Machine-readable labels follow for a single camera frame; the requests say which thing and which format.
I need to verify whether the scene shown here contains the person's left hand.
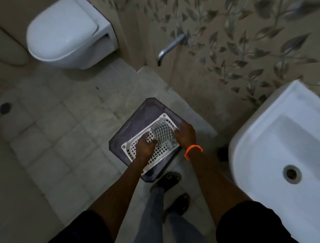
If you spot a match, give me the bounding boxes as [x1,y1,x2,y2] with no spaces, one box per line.
[134,132,158,162]

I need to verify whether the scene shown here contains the person's right hand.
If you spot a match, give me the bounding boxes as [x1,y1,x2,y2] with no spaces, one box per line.
[174,121,197,151]

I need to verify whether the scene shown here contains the grey checkered cloth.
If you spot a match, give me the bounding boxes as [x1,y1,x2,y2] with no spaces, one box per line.
[150,122,179,151]

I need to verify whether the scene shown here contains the person's right forearm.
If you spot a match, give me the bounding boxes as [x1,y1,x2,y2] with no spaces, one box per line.
[185,146,252,221]

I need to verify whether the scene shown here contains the person's left forearm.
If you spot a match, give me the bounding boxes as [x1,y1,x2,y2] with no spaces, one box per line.
[87,155,148,241]

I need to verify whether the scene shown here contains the white plastic lattice basket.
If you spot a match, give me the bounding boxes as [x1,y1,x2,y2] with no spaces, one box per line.
[121,113,180,176]

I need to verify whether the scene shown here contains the dark purple plastic stool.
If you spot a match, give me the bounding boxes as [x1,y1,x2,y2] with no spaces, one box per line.
[109,98,185,183]

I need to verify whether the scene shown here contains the orange thread wristband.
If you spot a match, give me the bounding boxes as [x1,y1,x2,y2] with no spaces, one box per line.
[184,145,203,161]

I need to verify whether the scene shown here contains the black sandal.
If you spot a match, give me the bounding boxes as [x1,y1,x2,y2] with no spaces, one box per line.
[150,171,182,193]
[164,193,191,217]

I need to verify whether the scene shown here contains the grey trousers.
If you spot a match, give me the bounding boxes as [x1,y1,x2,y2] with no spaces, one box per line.
[132,187,208,243]

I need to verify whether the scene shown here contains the white ceramic washbasin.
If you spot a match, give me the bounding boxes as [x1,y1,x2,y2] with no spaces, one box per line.
[228,80,320,243]

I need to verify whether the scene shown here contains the black shirt sleeve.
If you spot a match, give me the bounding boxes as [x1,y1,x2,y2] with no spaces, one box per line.
[215,200,300,243]
[47,210,114,243]

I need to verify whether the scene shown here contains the chrome basin drain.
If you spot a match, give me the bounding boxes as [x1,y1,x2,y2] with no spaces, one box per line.
[283,165,302,185]

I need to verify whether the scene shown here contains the chrome wall tap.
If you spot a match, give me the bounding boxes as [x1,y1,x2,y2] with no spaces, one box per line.
[157,34,188,67]

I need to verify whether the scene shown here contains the white wall-hung toilet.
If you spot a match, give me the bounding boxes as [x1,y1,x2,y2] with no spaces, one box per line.
[26,0,119,70]

